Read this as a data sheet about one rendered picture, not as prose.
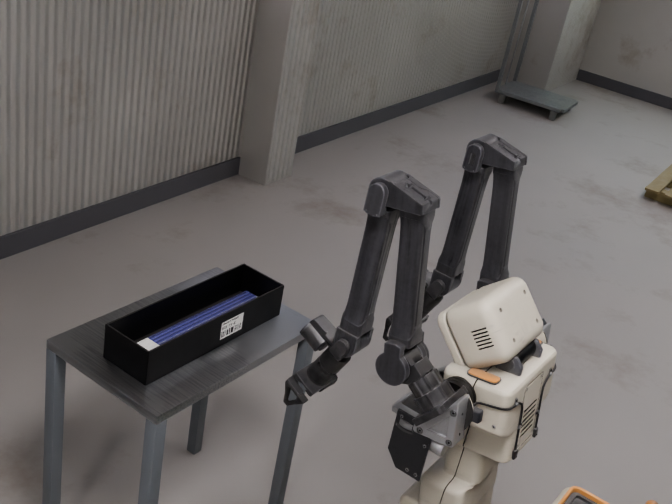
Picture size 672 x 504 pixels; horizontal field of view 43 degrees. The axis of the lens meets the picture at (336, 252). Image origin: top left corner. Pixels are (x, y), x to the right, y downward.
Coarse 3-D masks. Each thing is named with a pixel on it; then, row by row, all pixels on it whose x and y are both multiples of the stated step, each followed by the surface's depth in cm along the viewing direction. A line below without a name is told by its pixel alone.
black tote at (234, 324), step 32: (192, 288) 260; (224, 288) 274; (256, 288) 278; (128, 320) 242; (160, 320) 254; (224, 320) 251; (256, 320) 266; (128, 352) 233; (160, 352) 232; (192, 352) 244
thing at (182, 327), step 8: (240, 296) 273; (248, 296) 274; (256, 296) 275; (224, 304) 267; (232, 304) 268; (240, 304) 269; (200, 312) 261; (208, 312) 262; (216, 312) 262; (224, 312) 263; (184, 320) 255; (192, 320) 256; (200, 320) 257; (208, 320) 258; (168, 328) 250; (176, 328) 251; (184, 328) 252; (192, 328) 252; (152, 336) 245; (160, 336) 246; (168, 336) 247; (176, 336) 247; (144, 344) 241; (152, 344) 242; (160, 344) 243
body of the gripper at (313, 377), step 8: (304, 368) 202; (312, 368) 200; (320, 368) 198; (296, 376) 200; (304, 376) 200; (312, 376) 200; (320, 376) 199; (328, 376) 199; (336, 376) 206; (304, 384) 199; (312, 384) 200; (320, 384) 201; (328, 384) 203; (312, 392) 199
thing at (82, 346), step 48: (96, 336) 248; (240, 336) 261; (288, 336) 266; (48, 384) 249; (192, 384) 237; (48, 432) 257; (192, 432) 324; (288, 432) 293; (48, 480) 265; (144, 480) 234
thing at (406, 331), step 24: (408, 192) 171; (432, 192) 174; (408, 216) 172; (432, 216) 174; (408, 240) 174; (408, 264) 176; (408, 288) 178; (408, 312) 179; (408, 336) 181; (384, 360) 183
